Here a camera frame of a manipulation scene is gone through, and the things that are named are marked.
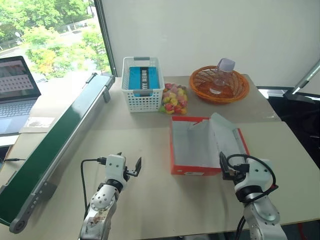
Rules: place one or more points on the silver pole on black base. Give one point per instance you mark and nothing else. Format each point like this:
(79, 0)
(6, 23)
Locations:
(303, 80)

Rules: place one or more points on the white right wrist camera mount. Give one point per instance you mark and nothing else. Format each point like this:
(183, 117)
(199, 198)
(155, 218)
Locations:
(260, 172)

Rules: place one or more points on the blue packet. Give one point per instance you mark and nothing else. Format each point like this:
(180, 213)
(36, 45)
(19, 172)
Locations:
(143, 78)

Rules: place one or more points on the grey open laptop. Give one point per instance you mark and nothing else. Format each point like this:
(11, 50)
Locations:
(15, 100)

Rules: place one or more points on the white perforated plastic basket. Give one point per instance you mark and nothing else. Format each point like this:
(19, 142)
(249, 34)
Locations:
(140, 100)

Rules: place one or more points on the green conveyor belt grey frame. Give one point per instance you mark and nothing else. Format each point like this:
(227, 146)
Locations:
(57, 130)

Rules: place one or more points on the clear bottle with lilac cap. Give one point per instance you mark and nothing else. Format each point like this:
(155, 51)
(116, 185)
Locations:
(221, 77)

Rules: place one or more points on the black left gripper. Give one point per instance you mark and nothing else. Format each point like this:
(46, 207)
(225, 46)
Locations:
(130, 173)

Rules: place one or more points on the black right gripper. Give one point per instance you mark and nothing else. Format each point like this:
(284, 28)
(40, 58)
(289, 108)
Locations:
(232, 175)

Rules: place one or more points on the bag of colourful candies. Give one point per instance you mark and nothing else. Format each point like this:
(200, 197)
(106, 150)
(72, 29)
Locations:
(173, 100)

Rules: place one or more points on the dark green window frame post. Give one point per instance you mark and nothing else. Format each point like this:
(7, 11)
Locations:
(106, 37)

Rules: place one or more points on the orange wicker basket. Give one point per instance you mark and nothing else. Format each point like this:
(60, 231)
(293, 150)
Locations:
(225, 93)

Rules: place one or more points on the orange shoe box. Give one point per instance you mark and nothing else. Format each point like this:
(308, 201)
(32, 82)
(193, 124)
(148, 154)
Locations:
(197, 140)

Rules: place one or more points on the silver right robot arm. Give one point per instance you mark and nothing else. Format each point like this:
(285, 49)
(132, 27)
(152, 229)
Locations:
(262, 215)

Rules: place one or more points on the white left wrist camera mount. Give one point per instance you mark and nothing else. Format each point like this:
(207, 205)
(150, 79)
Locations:
(115, 167)

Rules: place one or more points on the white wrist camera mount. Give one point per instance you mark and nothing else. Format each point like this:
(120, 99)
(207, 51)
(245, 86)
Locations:
(115, 167)
(260, 172)

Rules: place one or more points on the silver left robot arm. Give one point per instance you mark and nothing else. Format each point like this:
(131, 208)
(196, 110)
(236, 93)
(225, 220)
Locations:
(101, 207)

